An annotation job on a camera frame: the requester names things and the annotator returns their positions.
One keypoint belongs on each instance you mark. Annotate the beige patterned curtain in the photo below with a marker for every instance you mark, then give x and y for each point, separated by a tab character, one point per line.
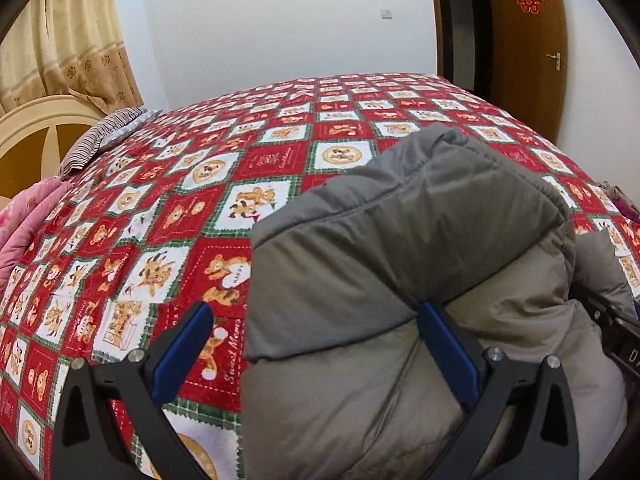
65	35

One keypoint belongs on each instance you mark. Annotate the pink quilt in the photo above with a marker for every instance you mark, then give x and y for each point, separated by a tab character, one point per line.
25	220

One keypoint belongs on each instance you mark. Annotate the white wall switch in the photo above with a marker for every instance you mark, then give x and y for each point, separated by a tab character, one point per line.
386	13

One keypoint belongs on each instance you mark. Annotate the grey puffer jacket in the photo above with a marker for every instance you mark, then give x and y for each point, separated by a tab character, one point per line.
400	210

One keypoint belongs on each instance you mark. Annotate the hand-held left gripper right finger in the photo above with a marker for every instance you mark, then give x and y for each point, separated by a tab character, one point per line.
447	352

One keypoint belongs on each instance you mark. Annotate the brown wooden door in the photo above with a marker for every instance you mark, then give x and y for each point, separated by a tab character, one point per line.
515	60

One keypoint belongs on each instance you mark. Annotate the cream wooden headboard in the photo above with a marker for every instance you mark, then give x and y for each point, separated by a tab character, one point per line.
30	115

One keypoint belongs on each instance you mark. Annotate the red checked printed bedsheet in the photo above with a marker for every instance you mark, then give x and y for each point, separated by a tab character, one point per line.
200	185

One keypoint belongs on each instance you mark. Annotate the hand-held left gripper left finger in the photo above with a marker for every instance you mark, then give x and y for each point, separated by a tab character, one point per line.
182	347

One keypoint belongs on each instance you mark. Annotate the striped pillow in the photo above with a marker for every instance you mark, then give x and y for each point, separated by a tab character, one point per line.
100	140

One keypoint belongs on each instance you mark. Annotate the floral patterned cloth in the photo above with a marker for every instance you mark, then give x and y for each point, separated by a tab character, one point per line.
620	202

